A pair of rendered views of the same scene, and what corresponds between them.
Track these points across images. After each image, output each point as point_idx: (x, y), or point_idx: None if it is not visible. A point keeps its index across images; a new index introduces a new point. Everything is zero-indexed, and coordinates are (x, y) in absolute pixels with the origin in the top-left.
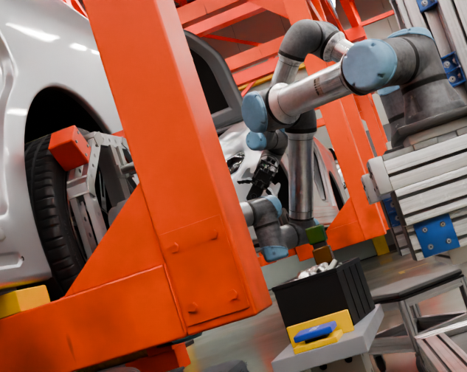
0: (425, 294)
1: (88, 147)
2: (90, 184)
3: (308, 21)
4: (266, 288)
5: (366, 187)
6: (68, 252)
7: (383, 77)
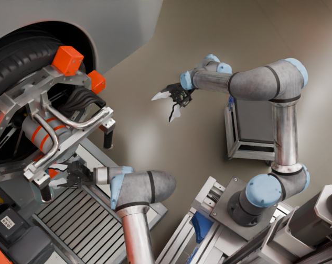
0: (256, 144)
1: None
2: None
3: (268, 88)
4: None
5: (193, 202)
6: None
7: None
